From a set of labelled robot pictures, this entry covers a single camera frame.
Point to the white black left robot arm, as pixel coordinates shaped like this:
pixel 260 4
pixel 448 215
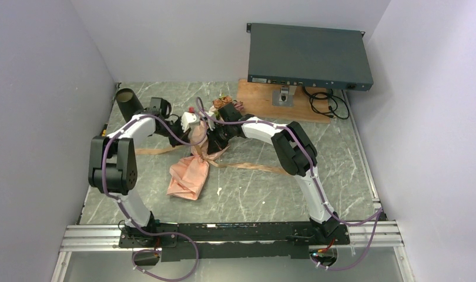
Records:
pixel 112 160

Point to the black mounting base plate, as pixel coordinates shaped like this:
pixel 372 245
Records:
pixel 180 241

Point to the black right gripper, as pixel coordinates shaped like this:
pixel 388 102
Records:
pixel 215 144

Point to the metal stand bracket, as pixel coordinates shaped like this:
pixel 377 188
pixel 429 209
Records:
pixel 284 96

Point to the black cylindrical vase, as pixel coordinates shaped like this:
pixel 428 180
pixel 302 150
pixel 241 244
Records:
pixel 128 103

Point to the dark grey network switch box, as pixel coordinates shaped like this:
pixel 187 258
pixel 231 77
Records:
pixel 308 56

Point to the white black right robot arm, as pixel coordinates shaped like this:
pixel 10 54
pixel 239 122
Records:
pixel 294 150

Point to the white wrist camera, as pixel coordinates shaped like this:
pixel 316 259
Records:
pixel 211 116
pixel 189 119

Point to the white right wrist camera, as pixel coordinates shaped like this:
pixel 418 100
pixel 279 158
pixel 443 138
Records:
pixel 211 116

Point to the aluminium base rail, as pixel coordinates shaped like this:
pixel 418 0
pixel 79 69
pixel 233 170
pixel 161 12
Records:
pixel 381 234

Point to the brown ribbon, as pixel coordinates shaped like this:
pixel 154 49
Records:
pixel 243 165

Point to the wooden board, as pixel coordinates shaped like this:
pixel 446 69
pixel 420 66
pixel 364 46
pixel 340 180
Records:
pixel 257 100

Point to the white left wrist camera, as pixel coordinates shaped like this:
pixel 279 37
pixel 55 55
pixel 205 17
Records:
pixel 189 119

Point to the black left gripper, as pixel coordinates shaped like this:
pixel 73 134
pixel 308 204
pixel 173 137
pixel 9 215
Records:
pixel 183 136

